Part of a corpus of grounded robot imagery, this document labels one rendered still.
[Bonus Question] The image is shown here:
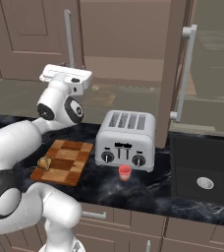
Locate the grey handle of open door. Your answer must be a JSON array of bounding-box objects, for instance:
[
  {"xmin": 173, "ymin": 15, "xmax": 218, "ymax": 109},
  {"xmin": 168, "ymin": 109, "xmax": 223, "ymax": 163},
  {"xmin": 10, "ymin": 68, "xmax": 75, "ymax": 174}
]
[{"xmin": 169, "ymin": 24, "xmax": 198, "ymax": 122}]

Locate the wide brown drawer front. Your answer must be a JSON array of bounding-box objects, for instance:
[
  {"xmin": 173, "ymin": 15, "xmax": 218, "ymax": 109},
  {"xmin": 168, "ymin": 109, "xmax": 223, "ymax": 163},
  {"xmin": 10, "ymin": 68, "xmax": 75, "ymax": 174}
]
[{"xmin": 164, "ymin": 216, "xmax": 224, "ymax": 247}]

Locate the black sink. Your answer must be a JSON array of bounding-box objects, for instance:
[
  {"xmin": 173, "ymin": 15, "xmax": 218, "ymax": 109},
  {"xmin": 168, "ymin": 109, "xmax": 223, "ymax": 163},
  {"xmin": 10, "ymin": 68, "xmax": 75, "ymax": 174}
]
[{"xmin": 169, "ymin": 132, "xmax": 224, "ymax": 209}]

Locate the grey drawer handle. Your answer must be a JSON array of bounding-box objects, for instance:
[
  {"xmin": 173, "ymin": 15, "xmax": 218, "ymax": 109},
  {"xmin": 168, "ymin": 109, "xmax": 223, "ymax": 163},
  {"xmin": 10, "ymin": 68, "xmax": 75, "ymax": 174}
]
[{"xmin": 81, "ymin": 210, "xmax": 108, "ymax": 221}]

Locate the grey handle of closed door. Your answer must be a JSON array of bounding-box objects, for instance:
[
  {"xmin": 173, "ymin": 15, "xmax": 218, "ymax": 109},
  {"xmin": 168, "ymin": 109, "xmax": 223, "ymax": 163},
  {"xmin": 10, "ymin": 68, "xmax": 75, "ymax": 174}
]
[{"xmin": 63, "ymin": 8, "xmax": 77, "ymax": 69}]

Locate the brown bread piece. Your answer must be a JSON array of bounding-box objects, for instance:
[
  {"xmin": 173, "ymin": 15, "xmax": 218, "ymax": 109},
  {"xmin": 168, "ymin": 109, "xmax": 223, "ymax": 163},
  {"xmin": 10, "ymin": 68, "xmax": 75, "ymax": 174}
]
[{"xmin": 36, "ymin": 156, "xmax": 54, "ymax": 172}]

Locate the brown lower cabinet door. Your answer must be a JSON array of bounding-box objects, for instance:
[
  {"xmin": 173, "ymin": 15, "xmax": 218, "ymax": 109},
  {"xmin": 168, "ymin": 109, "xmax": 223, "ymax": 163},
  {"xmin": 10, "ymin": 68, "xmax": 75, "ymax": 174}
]
[
  {"xmin": 160, "ymin": 237, "xmax": 224, "ymax": 252},
  {"xmin": 73, "ymin": 223, "xmax": 164, "ymax": 252}
]

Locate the checkered wooden cutting board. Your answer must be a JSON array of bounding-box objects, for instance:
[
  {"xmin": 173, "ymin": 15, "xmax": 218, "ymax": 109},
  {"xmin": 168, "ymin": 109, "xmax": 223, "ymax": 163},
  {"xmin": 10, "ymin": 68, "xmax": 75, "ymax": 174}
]
[{"xmin": 29, "ymin": 139, "xmax": 95, "ymax": 188}]

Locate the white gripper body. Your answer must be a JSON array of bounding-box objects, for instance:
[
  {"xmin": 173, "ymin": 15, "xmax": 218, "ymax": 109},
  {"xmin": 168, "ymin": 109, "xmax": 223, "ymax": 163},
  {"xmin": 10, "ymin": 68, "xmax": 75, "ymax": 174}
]
[{"xmin": 38, "ymin": 64, "xmax": 93, "ymax": 88}]

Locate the plain brown drawer front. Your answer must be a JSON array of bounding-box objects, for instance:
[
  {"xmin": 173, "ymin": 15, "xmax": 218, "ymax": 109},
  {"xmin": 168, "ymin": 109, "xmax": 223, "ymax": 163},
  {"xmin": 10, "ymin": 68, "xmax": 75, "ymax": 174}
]
[{"xmin": 112, "ymin": 207, "xmax": 167, "ymax": 238}]

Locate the brown drawer front with handle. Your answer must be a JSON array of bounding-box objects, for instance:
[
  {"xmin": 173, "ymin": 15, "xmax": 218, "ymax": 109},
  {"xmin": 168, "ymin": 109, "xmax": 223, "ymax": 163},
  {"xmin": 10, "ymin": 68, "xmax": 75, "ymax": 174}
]
[{"xmin": 79, "ymin": 202, "xmax": 116, "ymax": 231}]

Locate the closed brown cabinet door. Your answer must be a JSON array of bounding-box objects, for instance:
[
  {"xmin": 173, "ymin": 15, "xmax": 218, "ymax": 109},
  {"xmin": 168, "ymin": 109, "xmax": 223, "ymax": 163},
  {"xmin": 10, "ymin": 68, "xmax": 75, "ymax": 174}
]
[{"xmin": 0, "ymin": 0, "xmax": 85, "ymax": 82}]

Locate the open brown cabinet door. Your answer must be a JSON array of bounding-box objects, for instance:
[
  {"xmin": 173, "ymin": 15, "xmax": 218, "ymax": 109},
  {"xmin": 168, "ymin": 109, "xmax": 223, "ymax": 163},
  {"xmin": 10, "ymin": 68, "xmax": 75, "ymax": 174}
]
[{"xmin": 155, "ymin": 0, "xmax": 197, "ymax": 150}]

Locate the silver four-slot toaster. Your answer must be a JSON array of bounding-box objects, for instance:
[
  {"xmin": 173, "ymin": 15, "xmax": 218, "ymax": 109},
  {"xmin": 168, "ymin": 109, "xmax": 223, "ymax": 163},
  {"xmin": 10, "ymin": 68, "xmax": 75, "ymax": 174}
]
[{"xmin": 94, "ymin": 109, "xmax": 157, "ymax": 173}]

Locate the brown cabinet interior shelf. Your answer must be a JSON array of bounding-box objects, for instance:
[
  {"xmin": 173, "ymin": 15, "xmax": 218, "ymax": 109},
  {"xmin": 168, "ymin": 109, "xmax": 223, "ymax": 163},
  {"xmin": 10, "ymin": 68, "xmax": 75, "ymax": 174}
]
[{"xmin": 79, "ymin": 0, "xmax": 171, "ymax": 89}]

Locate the red jam jar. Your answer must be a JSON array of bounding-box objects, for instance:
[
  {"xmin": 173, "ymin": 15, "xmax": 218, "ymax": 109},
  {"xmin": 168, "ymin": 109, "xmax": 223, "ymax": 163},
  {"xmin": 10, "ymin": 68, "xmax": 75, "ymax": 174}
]
[{"xmin": 118, "ymin": 164, "xmax": 133, "ymax": 182}]

